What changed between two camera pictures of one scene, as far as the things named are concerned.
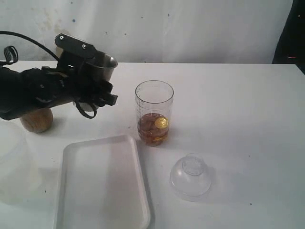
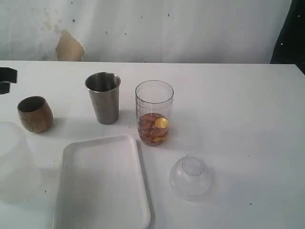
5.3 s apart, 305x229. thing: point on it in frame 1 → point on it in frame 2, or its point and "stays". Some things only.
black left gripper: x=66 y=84 → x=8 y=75
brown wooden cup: x=38 y=121 stays
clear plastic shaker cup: x=154 y=101 stays
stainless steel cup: x=104 y=64 → x=104 y=87
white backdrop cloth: x=197 y=31 stays
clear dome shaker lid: x=190 y=177 stays
